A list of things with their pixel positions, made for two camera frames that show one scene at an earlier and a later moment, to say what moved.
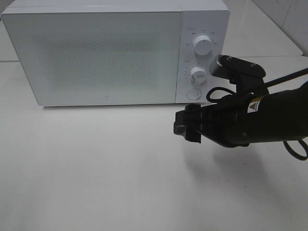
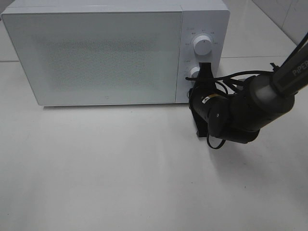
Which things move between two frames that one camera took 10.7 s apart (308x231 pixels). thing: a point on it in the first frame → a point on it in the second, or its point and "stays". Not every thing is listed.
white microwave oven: (104, 52) stays
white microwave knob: (202, 45) stays
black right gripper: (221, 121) → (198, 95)
